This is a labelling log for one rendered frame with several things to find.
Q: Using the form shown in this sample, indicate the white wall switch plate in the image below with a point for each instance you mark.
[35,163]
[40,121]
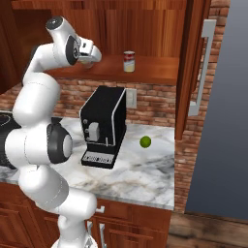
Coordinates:
[131,98]

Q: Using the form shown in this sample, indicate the black coffee machine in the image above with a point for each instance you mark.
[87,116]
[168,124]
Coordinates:
[105,116]

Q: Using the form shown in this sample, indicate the red and white food can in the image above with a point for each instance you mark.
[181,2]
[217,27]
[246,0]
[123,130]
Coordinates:
[129,61]

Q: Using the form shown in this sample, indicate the wooden base cabinet door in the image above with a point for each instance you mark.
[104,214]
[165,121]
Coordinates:
[19,226]
[135,237]
[91,234]

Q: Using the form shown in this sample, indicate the wooden drawer front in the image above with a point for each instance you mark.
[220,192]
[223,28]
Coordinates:
[139,211]

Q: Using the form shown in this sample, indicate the open wooden wall cabinet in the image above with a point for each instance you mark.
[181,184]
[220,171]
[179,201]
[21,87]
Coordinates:
[142,35]

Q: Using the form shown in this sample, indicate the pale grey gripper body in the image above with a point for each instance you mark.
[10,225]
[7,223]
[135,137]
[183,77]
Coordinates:
[92,55]

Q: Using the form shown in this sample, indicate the black hob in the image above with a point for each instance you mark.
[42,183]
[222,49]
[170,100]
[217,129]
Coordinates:
[6,121]

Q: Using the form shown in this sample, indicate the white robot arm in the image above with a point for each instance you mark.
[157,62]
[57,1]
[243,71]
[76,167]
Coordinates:
[37,103]

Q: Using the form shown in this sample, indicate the green lime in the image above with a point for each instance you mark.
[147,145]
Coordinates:
[145,141]

